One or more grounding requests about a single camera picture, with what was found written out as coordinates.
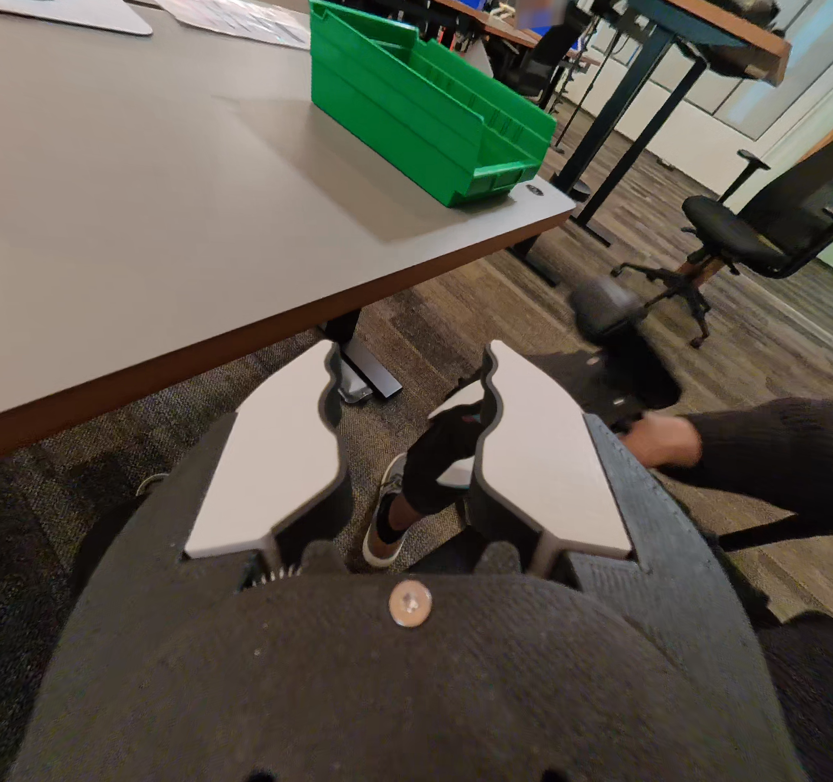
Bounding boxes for green plastic bin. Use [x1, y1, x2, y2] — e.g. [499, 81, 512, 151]
[308, 0, 558, 209]

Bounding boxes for metal desk leg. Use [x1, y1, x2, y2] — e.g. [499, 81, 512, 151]
[318, 308, 404, 403]

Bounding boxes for black swivel chair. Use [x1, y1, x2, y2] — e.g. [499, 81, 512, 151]
[610, 144, 833, 350]

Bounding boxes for black mesh chair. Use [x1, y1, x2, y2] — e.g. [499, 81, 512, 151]
[511, 23, 590, 109]

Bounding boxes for dark corduroy pants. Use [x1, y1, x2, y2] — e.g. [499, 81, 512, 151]
[400, 404, 485, 517]

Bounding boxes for long wooden table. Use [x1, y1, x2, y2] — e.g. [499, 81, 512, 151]
[328, 0, 603, 70]

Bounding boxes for grey sneaker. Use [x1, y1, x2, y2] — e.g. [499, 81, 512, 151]
[361, 453, 412, 568]

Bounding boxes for person's right hand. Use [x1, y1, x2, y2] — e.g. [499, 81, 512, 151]
[626, 412, 704, 468]

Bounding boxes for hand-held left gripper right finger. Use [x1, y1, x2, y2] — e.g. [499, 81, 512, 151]
[469, 339, 635, 578]

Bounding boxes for black office chair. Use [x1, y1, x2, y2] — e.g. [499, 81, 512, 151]
[571, 274, 683, 415]

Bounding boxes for plastic sleeve document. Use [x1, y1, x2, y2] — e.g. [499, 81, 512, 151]
[127, 0, 312, 50]

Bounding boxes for wooden table dark frame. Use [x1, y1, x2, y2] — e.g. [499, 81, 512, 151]
[550, 0, 794, 249]

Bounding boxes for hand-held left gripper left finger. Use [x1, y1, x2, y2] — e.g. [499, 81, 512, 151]
[184, 339, 355, 575]

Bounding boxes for person's right forearm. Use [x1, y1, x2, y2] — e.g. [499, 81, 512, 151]
[664, 397, 833, 516]

